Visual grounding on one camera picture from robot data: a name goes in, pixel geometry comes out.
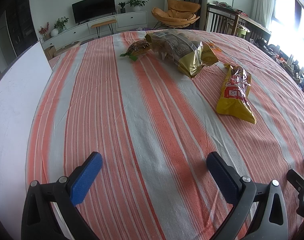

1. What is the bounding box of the yellow red chips bag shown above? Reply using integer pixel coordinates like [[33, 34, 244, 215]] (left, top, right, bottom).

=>
[[216, 63, 256, 124]]

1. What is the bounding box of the wooden stool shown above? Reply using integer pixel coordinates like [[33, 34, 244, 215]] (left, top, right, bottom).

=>
[[88, 18, 117, 38]]

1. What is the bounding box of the striped orange grey tablecloth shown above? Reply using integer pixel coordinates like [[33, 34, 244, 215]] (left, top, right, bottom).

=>
[[26, 31, 304, 239]]

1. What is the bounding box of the gold clear nut bag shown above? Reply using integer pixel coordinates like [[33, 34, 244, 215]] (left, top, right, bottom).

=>
[[145, 29, 218, 79]]

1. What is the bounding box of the green potted plant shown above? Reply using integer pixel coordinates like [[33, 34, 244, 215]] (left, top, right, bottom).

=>
[[127, 0, 149, 11]]

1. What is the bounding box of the orange lounge chair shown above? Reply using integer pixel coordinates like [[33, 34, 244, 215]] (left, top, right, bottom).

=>
[[151, 0, 201, 28]]

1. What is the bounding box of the white tv cabinet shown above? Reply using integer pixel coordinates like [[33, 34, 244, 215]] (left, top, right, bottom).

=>
[[42, 11, 148, 49]]

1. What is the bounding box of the small green brown snack packet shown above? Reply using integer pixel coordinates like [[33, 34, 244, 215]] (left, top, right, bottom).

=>
[[120, 39, 151, 61]]

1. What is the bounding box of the red flower vase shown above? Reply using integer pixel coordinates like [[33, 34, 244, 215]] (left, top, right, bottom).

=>
[[38, 22, 50, 41]]

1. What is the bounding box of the white board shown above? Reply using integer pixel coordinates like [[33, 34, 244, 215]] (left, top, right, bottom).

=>
[[0, 42, 52, 238]]

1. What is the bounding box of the black television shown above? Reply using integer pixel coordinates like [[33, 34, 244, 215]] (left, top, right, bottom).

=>
[[72, 0, 116, 24]]

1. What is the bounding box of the wooden side table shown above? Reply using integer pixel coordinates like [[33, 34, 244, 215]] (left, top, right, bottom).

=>
[[204, 3, 271, 42]]

